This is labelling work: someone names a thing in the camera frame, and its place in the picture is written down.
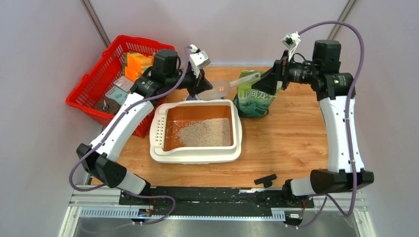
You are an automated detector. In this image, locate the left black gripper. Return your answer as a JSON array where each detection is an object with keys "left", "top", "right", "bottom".
[{"left": 165, "top": 64, "right": 212, "bottom": 98}]

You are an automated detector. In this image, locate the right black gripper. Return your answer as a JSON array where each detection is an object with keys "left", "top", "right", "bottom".
[{"left": 252, "top": 50, "right": 320, "bottom": 95}]

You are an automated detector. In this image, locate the clear plastic scoop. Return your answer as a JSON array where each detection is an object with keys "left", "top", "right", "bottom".
[{"left": 195, "top": 72, "right": 261, "bottom": 101}]

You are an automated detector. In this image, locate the green cat litter bag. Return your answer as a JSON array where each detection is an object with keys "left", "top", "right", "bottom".
[{"left": 233, "top": 80, "right": 282, "bottom": 119}]

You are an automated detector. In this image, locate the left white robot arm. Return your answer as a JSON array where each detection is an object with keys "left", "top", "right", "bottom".
[{"left": 69, "top": 45, "right": 212, "bottom": 205}]

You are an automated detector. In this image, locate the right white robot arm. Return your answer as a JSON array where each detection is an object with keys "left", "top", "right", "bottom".
[{"left": 252, "top": 40, "right": 375, "bottom": 207}]

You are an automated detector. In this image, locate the white orange litter box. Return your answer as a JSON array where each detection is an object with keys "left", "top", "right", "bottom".
[{"left": 150, "top": 99, "right": 243, "bottom": 164}]

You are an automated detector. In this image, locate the orange sponge pack lower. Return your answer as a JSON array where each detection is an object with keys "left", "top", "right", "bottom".
[{"left": 123, "top": 66, "right": 142, "bottom": 82}]

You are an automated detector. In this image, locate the orange sponge pack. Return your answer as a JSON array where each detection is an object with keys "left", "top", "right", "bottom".
[
  {"left": 123, "top": 66, "right": 142, "bottom": 82},
  {"left": 125, "top": 52, "right": 154, "bottom": 73}
]

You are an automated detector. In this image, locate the orange sponge pack upper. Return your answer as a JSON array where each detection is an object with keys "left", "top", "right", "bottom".
[{"left": 125, "top": 52, "right": 154, "bottom": 73}]

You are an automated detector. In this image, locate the teal card package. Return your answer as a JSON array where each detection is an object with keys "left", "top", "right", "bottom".
[{"left": 105, "top": 86, "right": 128, "bottom": 105}]

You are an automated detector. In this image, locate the black T-shaped tool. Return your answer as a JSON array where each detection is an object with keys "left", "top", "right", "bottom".
[{"left": 254, "top": 174, "right": 277, "bottom": 188}]

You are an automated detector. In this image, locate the brown round scrubber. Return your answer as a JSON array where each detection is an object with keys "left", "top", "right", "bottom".
[{"left": 94, "top": 97, "right": 121, "bottom": 115}]

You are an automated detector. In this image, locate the red plastic shopping basket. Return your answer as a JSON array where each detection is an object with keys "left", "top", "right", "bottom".
[{"left": 66, "top": 35, "right": 175, "bottom": 126}]

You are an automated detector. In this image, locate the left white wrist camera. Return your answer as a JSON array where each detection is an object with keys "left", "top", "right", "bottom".
[{"left": 188, "top": 44, "right": 211, "bottom": 79}]

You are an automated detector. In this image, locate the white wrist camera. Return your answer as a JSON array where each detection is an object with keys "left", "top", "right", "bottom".
[
  {"left": 282, "top": 32, "right": 301, "bottom": 62},
  {"left": 188, "top": 44, "right": 211, "bottom": 79}
]

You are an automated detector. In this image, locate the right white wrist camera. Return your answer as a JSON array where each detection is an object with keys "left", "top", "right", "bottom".
[{"left": 282, "top": 32, "right": 301, "bottom": 62}]

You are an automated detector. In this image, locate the black mounting base plate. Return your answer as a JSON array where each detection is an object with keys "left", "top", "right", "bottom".
[{"left": 119, "top": 186, "right": 314, "bottom": 217}]

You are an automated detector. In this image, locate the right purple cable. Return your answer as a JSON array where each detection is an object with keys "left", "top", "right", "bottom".
[{"left": 284, "top": 21, "right": 365, "bottom": 229}]

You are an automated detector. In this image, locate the purple cable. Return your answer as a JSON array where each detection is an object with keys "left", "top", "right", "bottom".
[
  {"left": 284, "top": 21, "right": 365, "bottom": 229},
  {"left": 69, "top": 45, "right": 194, "bottom": 226}
]

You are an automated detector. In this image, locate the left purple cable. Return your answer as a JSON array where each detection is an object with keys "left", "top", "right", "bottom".
[{"left": 69, "top": 45, "right": 194, "bottom": 226}]

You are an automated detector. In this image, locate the aluminium frame rail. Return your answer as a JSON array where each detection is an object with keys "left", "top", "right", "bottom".
[{"left": 57, "top": 185, "right": 377, "bottom": 237}]

